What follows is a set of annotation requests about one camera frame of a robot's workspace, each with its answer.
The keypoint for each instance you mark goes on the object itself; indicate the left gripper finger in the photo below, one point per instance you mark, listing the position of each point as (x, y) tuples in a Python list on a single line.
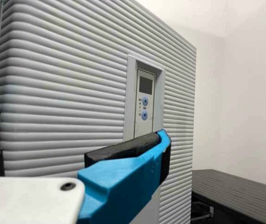
[(123, 177)]

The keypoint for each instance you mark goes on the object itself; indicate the black platform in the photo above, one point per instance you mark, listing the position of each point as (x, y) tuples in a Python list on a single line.
[(235, 189)]

